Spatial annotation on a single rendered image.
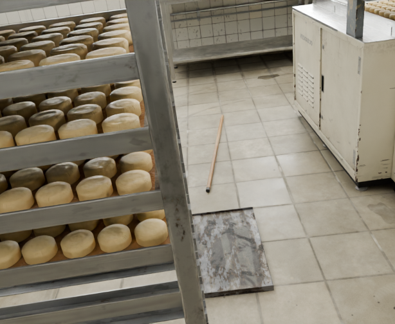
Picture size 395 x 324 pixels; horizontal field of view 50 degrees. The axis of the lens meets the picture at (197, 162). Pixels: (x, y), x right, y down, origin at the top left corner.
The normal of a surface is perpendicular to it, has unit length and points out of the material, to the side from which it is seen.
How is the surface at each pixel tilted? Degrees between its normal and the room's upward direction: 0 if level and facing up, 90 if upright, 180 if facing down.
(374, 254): 0
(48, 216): 90
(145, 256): 90
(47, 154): 90
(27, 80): 90
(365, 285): 0
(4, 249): 0
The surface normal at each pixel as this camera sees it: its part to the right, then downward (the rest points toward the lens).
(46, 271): 0.09, 0.45
